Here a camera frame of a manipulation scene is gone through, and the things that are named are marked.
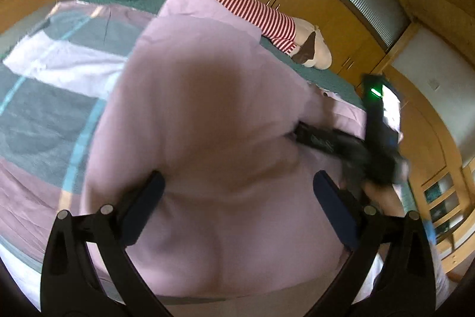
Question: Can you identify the plush doll with striped shirt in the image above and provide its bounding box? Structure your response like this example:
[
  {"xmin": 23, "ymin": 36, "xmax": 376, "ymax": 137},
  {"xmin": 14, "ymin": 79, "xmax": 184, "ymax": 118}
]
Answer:
[{"xmin": 216, "ymin": 0, "xmax": 333, "ymax": 70}]

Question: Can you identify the striped grey pink bedsheet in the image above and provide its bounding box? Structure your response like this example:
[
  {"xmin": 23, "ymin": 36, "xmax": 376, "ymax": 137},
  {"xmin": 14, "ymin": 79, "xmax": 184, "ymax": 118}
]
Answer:
[{"xmin": 1, "ymin": 0, "xmax": 347, "ymax": 266}]

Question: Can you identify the person's right hand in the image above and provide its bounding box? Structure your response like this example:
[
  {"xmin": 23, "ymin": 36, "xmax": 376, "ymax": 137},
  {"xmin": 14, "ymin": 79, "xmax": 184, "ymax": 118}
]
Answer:
[{"xmin": 363, "ymin": 182, "xmax": 405, "ymax": 217}]

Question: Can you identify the wooden shelf with glass panels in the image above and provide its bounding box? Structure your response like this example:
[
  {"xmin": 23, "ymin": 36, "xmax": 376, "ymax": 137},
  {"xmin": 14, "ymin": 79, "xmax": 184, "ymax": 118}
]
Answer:
[{"xmin": 409, "ymin": 142, "xmax": 474, "ymax": 273}]

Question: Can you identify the pink jacket with black trim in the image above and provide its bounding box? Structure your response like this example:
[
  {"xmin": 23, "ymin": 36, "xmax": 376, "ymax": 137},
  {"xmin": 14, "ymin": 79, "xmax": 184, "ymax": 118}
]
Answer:
[{"xmin": 81, "ymin": 0, "xmax": 365, "ymax": 298}]

